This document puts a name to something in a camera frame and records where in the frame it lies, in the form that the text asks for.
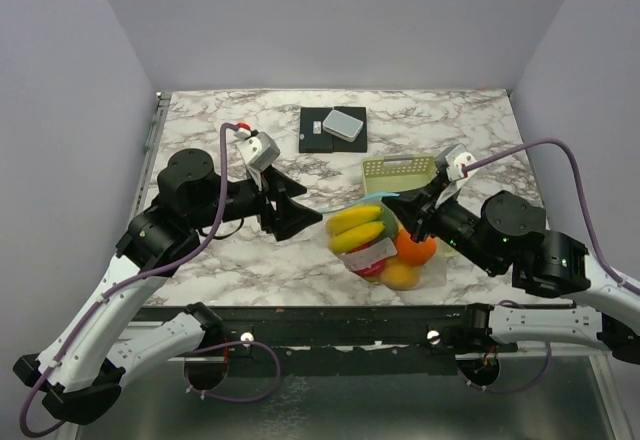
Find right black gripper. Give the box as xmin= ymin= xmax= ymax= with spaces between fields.
xmin=383 ymin=174 xmax=502 ymax=275

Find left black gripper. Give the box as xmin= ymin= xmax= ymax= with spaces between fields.
xmin=191 ymin=163 xmax=324 ymax=240

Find green lime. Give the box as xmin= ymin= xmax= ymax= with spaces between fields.
xmin=379 ymin=209 xmax=400 ymax=240

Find pale green plastic basket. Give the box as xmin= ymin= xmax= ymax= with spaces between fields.
xmin=360 ymin=153 xmax=459 ymax=260

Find orange tangerine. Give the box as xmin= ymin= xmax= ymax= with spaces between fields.
xmin=395 ymin=230 xmax=437 ymax=267

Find clear zip top bag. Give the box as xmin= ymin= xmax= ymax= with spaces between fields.
xmin=320 ymin=192 xmax=447 ymax=291

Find yellow banana bunch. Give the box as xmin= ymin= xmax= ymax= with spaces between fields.
xmin=326 ymin=205 xmax=385 ymax=255

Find yellow lemon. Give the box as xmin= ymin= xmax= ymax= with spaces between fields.
xmin=380 ymin=262 xmax=420 ymax=291

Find red apple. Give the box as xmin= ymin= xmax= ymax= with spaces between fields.
xmin=343 ymin=238 xmax=397 ymax=278

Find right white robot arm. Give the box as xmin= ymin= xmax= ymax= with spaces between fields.
xmin=383 ymin=182 xmax=639 ymax=364

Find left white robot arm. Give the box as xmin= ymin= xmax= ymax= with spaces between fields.
xmin=13 ymin=149 xmax=322 ymax=425

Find black flat box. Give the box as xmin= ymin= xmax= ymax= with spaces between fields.
xmin=299 ymin=106 xmax=367 ymax=153

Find grey white small box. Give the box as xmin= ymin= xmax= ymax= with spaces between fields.
xmin=322 ymin=109 xmax=364 ymax=143

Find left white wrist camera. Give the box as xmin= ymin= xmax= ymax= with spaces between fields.
xmin=234 ymin=123 xmax=281 ymax=191

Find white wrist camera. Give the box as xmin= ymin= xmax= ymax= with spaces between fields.
xmin=234 ymin=123 xmax=281 ymax=191
xmin=435 ymin=143 xmax=475 ymax=208

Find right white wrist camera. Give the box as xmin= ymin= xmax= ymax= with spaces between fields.
xmin=435 ymin=143 xmax=475 ymax=208

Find black metal base rail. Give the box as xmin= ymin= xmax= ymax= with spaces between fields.
xmin=119 ymin=303 xmax=591 ymax=379

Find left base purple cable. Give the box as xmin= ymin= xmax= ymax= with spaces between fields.
xmin=183 ymin=342 xmax=280 ymax=404

